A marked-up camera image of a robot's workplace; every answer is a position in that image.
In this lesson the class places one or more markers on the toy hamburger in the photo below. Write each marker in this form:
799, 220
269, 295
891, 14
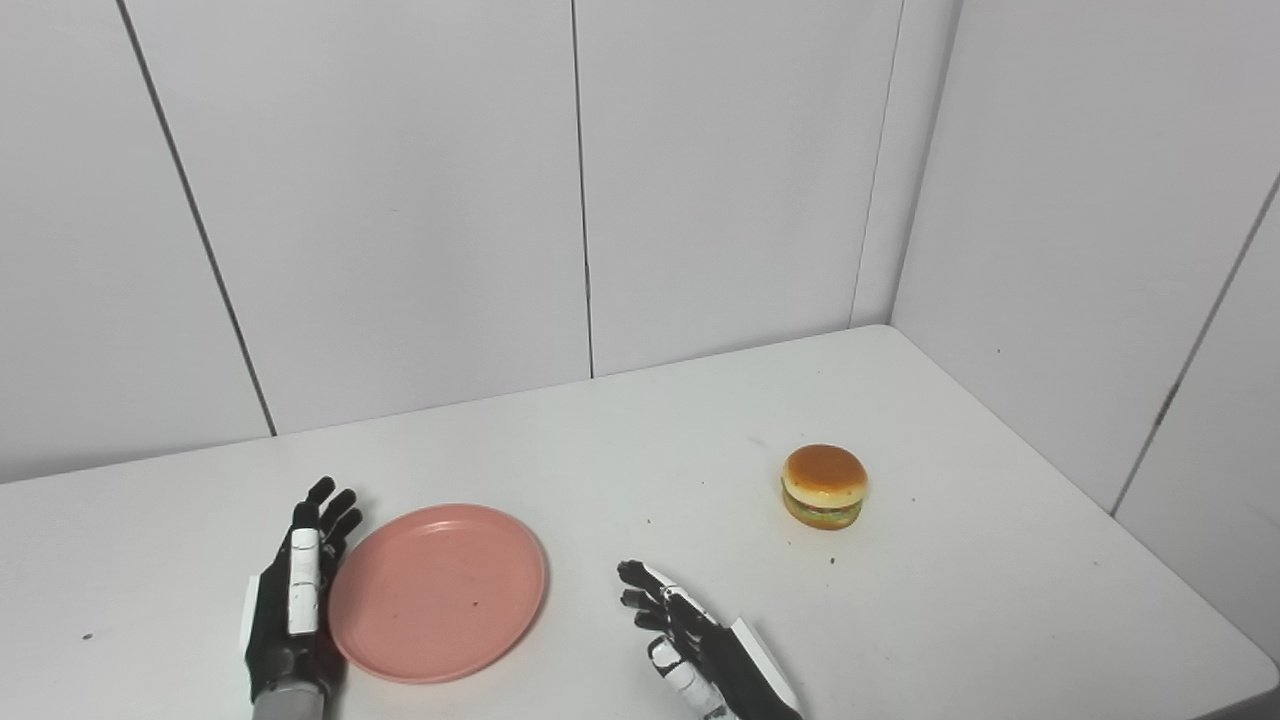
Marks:
824, 487

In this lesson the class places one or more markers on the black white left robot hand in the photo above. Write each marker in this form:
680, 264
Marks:
300, 600

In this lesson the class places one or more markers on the pink round plate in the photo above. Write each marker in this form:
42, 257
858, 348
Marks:
437, 593

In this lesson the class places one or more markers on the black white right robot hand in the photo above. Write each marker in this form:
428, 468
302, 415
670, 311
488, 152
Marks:
720, 660

